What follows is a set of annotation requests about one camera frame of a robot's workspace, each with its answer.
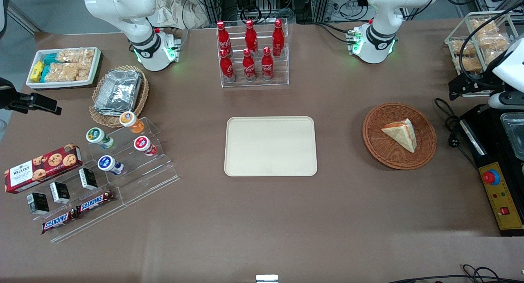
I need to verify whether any clear plastic container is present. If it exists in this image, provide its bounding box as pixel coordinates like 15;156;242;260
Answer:
500;113;524;161

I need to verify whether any scalloped light wicker basket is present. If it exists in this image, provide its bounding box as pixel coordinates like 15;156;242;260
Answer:
89;65;149;128

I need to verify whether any red Walkers cookie box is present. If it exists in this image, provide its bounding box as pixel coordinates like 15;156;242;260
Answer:
4;144;83;194

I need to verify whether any beige cloth bag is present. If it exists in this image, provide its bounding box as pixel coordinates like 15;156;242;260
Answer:
148;0;210;29

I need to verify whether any round brown wicker basket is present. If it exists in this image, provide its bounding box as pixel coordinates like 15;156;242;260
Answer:
362;102;437;170

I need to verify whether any yellow snack pack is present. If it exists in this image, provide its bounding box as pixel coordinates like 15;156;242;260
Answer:
30;61;45;82

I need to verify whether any triangular sandwich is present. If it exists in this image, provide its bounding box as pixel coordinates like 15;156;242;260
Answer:
381;118;418;153

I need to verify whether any aluminium frame rack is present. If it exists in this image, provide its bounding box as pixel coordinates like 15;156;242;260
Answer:
196;0;333;25

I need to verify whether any white wire basket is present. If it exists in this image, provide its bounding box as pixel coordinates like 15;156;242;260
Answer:
445;11;524;97

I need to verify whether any beige rectangular tray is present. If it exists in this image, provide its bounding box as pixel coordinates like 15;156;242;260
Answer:
224;116;318;177

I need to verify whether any red lid yogurt cup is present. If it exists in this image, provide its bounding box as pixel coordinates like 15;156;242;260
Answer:
133;136;158;157

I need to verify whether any white rectangular snack box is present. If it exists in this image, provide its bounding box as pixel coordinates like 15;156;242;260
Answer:
25;47;102;89

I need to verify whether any blue lid yogurt cup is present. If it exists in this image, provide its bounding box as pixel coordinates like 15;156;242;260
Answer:
97;155;124;175

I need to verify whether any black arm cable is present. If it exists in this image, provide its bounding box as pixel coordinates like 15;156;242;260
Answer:
458;4;524;89

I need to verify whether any clear acrylic step stand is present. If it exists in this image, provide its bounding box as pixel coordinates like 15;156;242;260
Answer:
87;117;181;206
14;168;128;244

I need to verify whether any stack of foil containers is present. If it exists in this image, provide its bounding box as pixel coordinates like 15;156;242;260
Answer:
94;70;143;116

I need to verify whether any orange lid yogurt cup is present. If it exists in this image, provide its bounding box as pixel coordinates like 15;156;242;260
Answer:
119;111;145;134

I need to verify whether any red cola bottle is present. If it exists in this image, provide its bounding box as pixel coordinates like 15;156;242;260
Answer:
272;19;285;57
261;47;274;81
245;20;259;54
242;48;257;82
216;21;233;57
219;49;236;83

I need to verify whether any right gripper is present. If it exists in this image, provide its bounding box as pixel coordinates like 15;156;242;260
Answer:
0;77;63;115

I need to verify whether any black looped cable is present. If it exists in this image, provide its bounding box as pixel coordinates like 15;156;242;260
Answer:
387;265;524;283

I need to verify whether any small black box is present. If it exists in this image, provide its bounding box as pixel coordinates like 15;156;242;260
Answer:
79;168;99;190
49;181;71;204
27;192;50;215

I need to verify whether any green lid yogurt cup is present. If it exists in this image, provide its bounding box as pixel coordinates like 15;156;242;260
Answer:
86;127;115;149

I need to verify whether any wrapped bread pack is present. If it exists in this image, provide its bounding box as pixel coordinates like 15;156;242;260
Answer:
454;56;484;74
477;32;511;52
449;39;477;57
470;19;499;34

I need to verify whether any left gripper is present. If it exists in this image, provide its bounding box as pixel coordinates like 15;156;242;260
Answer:
448;63;506;102

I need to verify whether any black machine with yellow panel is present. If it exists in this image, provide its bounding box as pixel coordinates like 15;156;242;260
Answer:
458;104;524;237

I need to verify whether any Snickers bar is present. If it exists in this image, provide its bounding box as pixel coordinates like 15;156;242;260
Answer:
76;190;116;214
41;211;79;235

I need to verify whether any clear acrylic bottle rack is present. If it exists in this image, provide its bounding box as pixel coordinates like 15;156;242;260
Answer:
216;18;289;88

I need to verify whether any black power cable with plug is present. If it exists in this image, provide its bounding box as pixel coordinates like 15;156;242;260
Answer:
434;98;480;169

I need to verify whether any rice cracker pack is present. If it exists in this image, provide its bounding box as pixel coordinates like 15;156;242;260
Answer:
56;49;95;64
46;62;91;82

